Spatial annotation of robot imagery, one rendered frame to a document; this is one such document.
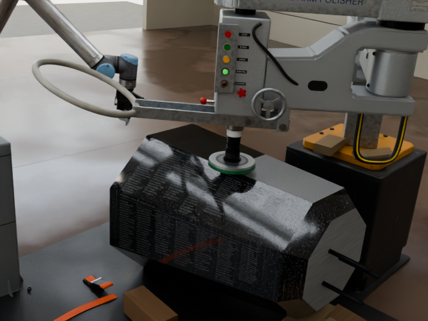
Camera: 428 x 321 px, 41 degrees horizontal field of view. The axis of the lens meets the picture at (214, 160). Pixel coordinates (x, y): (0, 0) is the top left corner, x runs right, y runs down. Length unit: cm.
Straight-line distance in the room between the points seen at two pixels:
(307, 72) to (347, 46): 19
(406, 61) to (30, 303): 216
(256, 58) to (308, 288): 100
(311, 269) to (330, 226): 20
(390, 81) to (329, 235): 70
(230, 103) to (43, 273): 155
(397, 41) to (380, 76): 17
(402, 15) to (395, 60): 19
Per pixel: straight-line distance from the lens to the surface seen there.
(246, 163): 264
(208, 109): 263
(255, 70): 243
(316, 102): 252
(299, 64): 246
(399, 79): 259
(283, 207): 251
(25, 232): 386
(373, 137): 333
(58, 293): 325
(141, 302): 296
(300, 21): 1024
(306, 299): 258
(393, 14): 248
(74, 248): 363
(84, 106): 237
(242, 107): 247
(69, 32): 282
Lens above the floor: 189
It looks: 22 degrees down
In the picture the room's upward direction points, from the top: 4 degrees clockwise
